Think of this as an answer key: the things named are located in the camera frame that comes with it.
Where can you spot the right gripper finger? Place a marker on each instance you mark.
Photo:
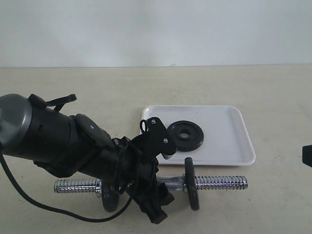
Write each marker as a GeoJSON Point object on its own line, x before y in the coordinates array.
{"type": "Point", "coordinates": [307, 155]}

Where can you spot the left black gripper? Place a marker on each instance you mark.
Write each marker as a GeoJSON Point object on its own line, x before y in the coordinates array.
{"type": "Point", "coordinates": [134, 168]}

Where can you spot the chrome threaded dumbbell bar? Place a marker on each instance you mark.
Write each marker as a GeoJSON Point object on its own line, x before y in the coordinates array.
{"type": "Point", "coordinates": [173, 183]}

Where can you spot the chrome collar nut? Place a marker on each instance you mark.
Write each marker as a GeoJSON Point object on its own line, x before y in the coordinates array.
{"type": "Point", "coordinates": [98, 188]}

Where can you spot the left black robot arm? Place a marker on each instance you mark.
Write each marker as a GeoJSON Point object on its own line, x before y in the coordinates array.
{"type": "Point", "coordinates": [36, 130]}

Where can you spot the white rectangular plastic tray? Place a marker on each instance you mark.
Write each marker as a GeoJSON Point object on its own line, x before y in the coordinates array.
{"type": "Point", "coordinates": [226, 140]}

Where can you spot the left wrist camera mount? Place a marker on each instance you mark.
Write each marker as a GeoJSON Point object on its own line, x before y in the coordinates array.
{"type": "Point", "coordinates": [154, 140]}

